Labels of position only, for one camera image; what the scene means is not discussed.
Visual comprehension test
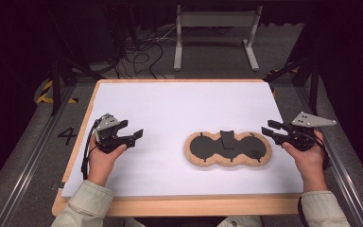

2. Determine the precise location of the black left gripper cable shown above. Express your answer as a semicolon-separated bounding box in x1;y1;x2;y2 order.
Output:
80;117;103;182

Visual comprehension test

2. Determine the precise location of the aluminium floor rail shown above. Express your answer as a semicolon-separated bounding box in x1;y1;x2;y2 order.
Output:
296;84;363;227
0;84;77;227

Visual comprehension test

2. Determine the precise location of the yellow black hazard tape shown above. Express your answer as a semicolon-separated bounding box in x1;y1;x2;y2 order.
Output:
36;79;78;105

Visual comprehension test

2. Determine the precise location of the person's right hand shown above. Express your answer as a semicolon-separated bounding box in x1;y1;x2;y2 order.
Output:
282;131;329;193

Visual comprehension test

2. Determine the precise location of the person's left hand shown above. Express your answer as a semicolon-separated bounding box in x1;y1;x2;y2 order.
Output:
87;135;129;187

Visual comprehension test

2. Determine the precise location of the tangle of black floor cables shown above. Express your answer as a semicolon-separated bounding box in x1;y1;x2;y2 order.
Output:
112;29;178;79

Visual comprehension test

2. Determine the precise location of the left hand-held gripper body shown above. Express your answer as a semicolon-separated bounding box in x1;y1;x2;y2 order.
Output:
94;113;136;155

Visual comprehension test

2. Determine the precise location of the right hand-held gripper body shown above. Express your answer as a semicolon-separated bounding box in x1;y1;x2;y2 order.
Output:
278;111;337;151

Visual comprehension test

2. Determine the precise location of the black metal stand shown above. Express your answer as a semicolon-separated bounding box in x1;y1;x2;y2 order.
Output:
47;9;106;116
264;56;321;116

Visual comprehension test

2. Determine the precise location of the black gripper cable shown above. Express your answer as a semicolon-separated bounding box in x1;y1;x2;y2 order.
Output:
311;131;333;172
80;117;103;182

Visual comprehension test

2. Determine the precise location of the white metal stand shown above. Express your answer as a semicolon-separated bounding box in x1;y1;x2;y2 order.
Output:
173;4;264;72

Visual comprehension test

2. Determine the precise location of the white table sheet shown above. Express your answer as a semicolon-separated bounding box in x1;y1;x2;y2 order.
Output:
60;80;305;199

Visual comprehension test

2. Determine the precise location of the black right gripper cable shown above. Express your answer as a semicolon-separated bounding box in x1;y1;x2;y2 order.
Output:
311;131;333;172

